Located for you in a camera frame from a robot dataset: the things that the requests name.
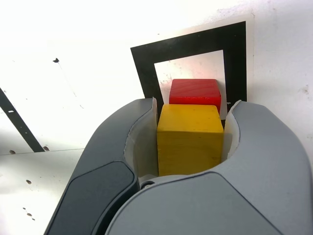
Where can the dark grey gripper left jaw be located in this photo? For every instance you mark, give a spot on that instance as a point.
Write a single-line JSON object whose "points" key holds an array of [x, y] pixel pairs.
{"points": [[102, 156]]}

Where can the black tape square outline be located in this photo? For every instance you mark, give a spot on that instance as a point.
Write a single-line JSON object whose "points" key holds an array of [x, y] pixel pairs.
{"points": [[141, 61]]}

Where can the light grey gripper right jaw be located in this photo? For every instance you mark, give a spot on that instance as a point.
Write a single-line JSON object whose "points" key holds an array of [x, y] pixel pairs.
{"points": [[220, 205]]}

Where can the yellow cube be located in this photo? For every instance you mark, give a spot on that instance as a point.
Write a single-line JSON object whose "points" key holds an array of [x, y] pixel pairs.
{"points": [[190, 144]]}

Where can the red cube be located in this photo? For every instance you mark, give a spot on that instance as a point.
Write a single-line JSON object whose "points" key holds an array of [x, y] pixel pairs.
{"points": [[195, 90]]}

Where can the black tape strip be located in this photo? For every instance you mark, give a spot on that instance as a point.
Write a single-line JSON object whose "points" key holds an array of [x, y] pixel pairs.
{"points": [[19, 122]]}

